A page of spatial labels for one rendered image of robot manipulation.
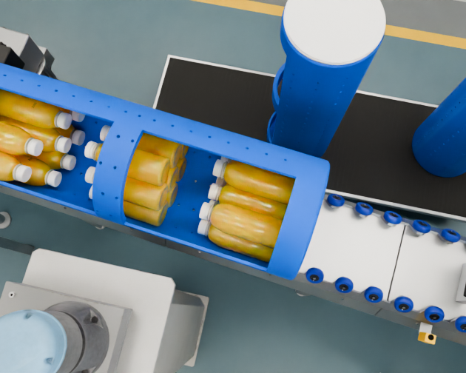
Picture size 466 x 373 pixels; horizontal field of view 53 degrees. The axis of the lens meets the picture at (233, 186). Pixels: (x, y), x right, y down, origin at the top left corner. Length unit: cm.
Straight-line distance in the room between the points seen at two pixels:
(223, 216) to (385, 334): 134
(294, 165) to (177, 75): 139
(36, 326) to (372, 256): 83
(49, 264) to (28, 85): 40
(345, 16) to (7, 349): 111
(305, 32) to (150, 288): 78
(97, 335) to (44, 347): 18
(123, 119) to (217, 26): 162
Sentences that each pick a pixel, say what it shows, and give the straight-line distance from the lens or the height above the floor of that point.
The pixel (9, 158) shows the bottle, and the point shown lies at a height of 112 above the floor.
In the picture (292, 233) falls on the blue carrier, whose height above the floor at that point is 122.
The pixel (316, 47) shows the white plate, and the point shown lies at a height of 104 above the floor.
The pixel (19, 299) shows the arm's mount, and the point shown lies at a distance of 102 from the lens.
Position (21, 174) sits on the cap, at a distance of 119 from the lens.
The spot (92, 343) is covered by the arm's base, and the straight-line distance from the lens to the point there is 91.
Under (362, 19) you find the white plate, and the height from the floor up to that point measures 104.
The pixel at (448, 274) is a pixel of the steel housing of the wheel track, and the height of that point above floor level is 93.
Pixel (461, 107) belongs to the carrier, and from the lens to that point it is 182.
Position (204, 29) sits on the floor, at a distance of 258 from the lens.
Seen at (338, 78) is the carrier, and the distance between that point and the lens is 136.
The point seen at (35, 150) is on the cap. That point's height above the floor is 112.
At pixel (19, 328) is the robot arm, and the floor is 144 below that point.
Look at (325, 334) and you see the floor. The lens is 217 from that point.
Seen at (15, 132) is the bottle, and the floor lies 114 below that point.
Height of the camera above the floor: 214
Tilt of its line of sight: 75 degrees down
